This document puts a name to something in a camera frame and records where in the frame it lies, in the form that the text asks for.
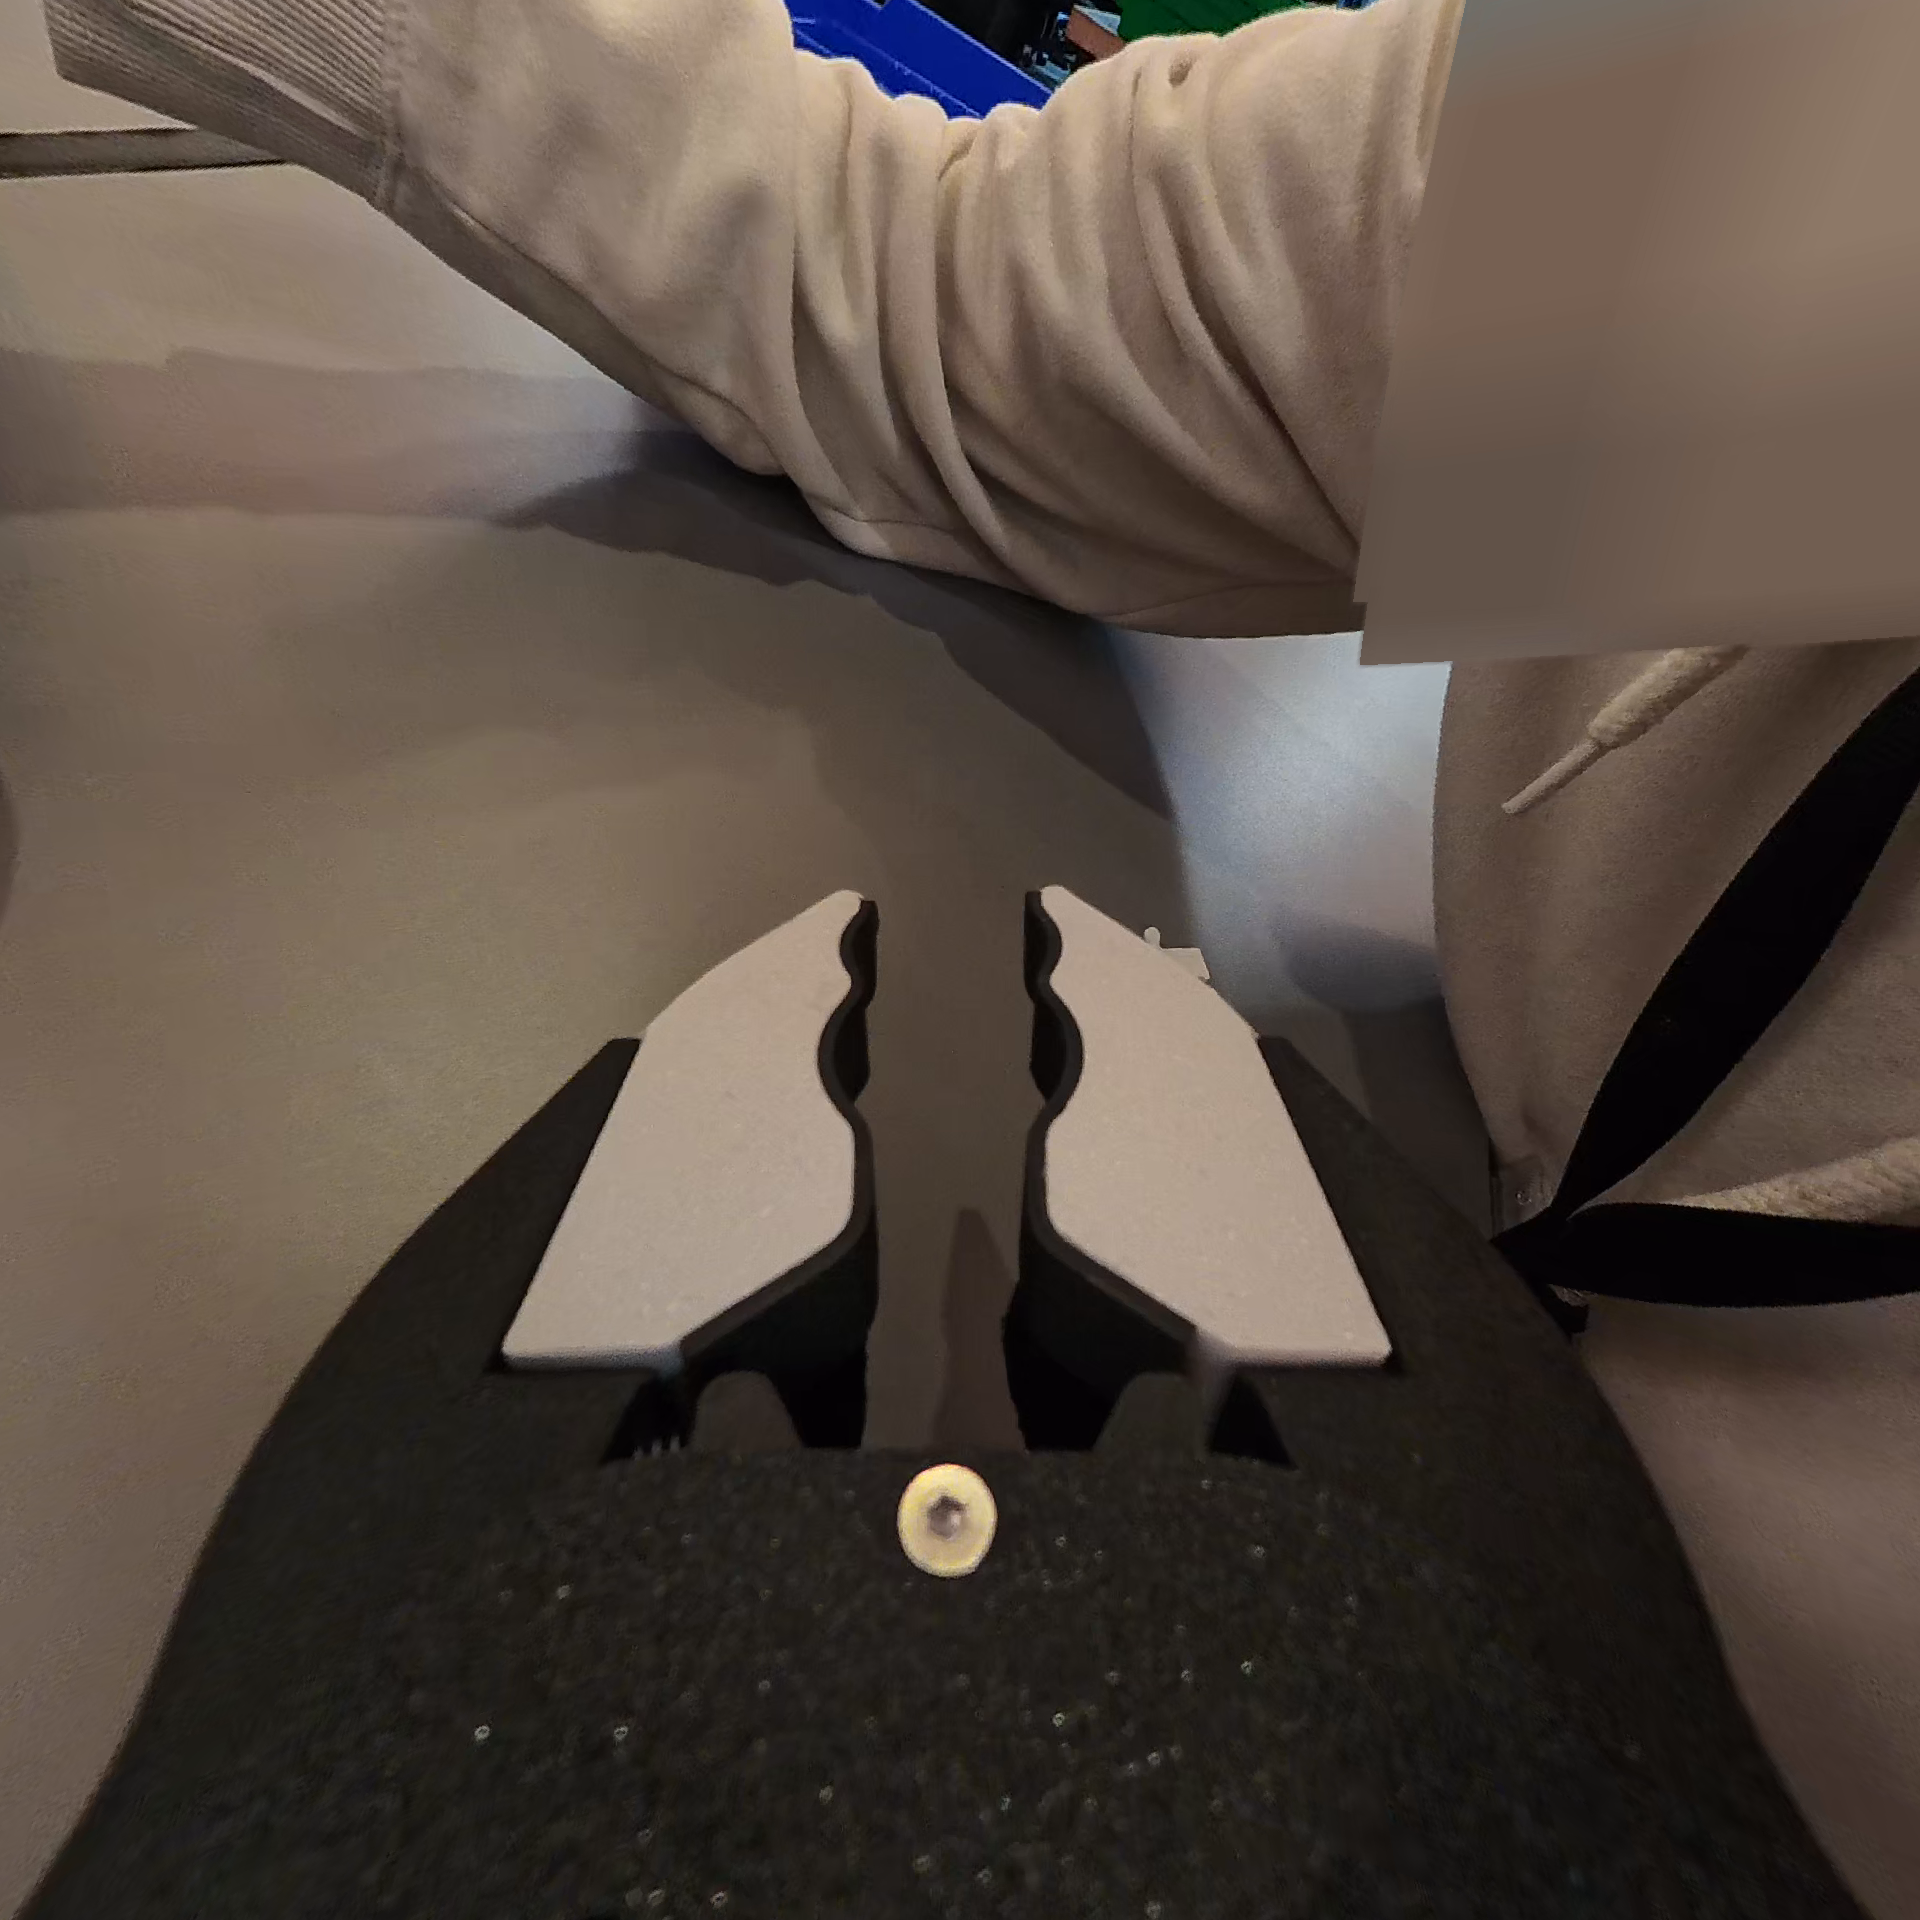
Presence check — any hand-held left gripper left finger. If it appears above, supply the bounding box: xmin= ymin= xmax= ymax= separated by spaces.
xmin=503 ymin=891 xmax=880 ymax=1387

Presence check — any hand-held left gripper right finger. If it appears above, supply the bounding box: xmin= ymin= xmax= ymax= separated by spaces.
xmin=1023 ymin=890 xmax=1393 ymax=1382

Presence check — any person's right forearm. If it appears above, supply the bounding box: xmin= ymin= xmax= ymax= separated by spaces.
xmin=47 ymin=0 xmax=1472 ymax=638

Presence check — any beige hoodie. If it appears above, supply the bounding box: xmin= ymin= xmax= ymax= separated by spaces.
xmin=1435 ymin=639 xmax=1920 ymax=1920

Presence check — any blue plastic bin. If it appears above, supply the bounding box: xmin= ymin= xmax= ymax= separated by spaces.
xmin=786 ymin=0 xmax=1059 ymax=116

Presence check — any green plastic bin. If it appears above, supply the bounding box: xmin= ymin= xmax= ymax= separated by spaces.
xmin=1128 ymin=0 xmax=1329 ymax=41

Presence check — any black lanyard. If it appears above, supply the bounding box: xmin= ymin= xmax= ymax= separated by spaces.
xmin=1493 ymin=677 xmax=1920 ymax=1311

